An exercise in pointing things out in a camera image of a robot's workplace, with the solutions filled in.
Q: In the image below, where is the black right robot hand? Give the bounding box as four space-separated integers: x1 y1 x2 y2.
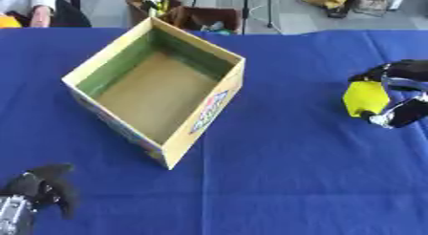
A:
348 58 428 130

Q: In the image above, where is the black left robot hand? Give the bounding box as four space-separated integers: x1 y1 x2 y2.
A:
0 162 80 221

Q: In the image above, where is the yellow block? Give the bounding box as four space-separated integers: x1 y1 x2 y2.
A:
341 80 392 118

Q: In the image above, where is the tan cardboard box green inside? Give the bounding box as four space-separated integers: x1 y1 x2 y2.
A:
60 16 247 171

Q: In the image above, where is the brown cardboard box with items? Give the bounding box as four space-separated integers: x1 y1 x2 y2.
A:
125 0 245 35

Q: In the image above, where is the yellow object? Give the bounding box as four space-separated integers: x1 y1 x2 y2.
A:
0 14 24 29

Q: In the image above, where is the black tripod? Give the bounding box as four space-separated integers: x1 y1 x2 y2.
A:
190 0 285 35

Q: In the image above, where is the person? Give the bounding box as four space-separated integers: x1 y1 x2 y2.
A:
0 0 94 29

